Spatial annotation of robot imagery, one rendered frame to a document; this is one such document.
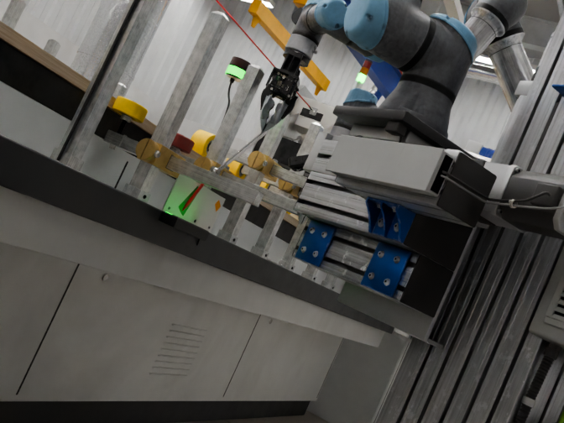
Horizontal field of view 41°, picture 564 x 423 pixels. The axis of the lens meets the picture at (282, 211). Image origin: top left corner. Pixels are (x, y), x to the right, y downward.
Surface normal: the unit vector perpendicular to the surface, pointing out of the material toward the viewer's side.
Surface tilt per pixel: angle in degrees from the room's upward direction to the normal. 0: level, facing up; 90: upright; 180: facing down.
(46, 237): 90
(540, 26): 90
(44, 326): 90
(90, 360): 90
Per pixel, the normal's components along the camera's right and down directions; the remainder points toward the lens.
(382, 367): -0.35, -0.23
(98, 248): 0.84, 0.36
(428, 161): -0.76, -0.39
